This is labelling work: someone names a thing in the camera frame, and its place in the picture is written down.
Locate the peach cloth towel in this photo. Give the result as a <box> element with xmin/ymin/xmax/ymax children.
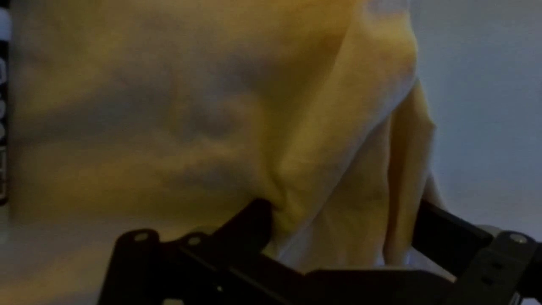
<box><xmin>8</xmin><ymin>0</ymin><xmax>448</xmax><ymax>273</ymax></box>

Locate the black dry erase marker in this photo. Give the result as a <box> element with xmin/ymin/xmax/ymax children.
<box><xmin>0</xmin><ymin>6</ymin><xmax>13</xmax><ymax>209</ymax></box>

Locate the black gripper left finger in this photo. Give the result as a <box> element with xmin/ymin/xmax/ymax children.
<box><xmin>99</xmin><ymin>197</ymin><xmax>319</xmax><ymax>305</ymax></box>

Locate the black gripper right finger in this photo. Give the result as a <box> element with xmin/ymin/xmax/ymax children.
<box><xmin>414</xmin><ymin>197</ymin><xmax>542</xmax><ymax>305</ymax></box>

